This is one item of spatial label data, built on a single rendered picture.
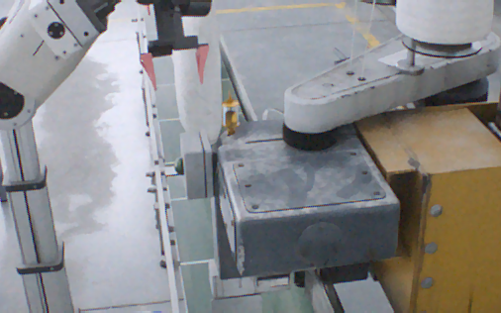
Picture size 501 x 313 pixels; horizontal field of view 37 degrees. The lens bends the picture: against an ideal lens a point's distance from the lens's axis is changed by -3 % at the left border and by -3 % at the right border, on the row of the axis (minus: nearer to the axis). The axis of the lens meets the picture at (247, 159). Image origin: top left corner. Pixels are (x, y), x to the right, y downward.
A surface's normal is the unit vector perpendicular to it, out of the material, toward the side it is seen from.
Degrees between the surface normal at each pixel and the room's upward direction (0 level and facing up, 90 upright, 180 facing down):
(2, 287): 0
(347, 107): 90
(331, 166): 0
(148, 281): 0
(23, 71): 115
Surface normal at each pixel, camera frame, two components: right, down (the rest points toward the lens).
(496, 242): 0.16, 0.47
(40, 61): -0.21, 0.80
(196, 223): -0.03, -0.88
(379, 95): 0.56, 0.38
